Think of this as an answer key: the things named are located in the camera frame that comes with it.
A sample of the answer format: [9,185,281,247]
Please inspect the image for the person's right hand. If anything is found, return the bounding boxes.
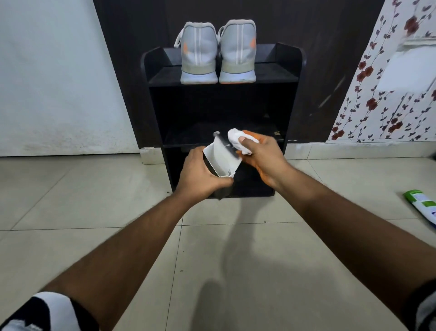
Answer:
[236,130,295,191]

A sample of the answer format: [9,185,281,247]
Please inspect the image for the person's left hand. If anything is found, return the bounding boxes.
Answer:
[175,146,235,205]

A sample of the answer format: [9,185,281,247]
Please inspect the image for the clear plastic box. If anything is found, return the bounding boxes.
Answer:
[203,131,243,200]

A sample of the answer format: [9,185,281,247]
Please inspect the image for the grey sneaker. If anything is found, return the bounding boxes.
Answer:
[173,21,218,85]
[217,19,257,84]

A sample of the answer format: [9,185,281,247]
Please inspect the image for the green blue white bottle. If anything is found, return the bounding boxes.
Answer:
[403,190,436,226]

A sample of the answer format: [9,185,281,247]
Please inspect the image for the person's left forearm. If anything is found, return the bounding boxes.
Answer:
[42,194,191,331]

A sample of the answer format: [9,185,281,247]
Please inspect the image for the person's right forearm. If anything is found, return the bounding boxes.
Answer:
[276,170,436,318]

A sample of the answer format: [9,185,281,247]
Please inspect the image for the black open shelf box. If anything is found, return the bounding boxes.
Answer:
[140,42,307,198]

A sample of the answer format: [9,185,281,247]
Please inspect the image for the white floral patterned sheet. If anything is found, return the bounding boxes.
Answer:
[327,0,436,142]

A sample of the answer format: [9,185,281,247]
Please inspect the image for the dark brown wooden cabinet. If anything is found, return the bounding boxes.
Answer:
[92,0,386,149]

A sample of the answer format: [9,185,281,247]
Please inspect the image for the zebra striped garment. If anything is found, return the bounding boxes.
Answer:
[0,279,436,331]

